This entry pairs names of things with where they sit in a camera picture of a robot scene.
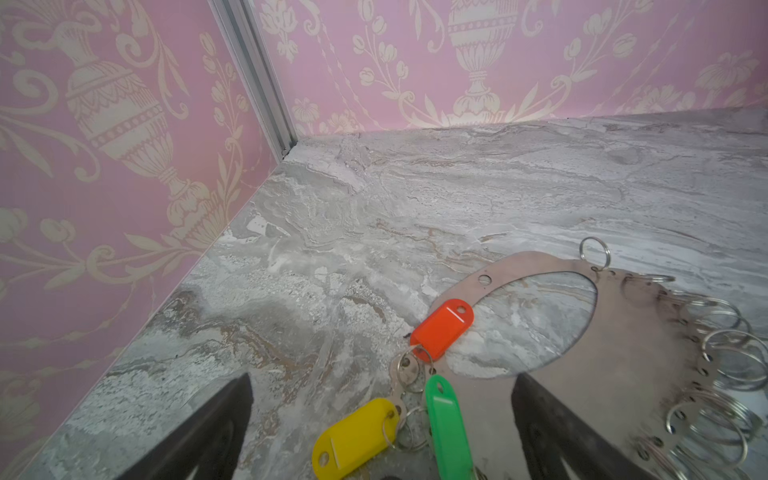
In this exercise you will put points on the aluminium corner frame post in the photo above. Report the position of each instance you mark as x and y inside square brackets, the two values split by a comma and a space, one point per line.
[239, 27]

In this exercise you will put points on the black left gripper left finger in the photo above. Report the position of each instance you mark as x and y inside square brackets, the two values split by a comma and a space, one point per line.
[205, 446]

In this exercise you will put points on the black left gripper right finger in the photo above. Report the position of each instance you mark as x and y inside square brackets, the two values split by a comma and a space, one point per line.
[557, 444]

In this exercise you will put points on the green key tag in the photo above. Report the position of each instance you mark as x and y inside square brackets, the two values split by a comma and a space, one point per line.
[449, 438]

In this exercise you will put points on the yellow key tag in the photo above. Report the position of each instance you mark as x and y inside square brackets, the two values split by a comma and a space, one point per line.
[356, 439]

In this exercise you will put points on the red key tag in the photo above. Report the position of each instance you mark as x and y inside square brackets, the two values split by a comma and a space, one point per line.
[441, 329]

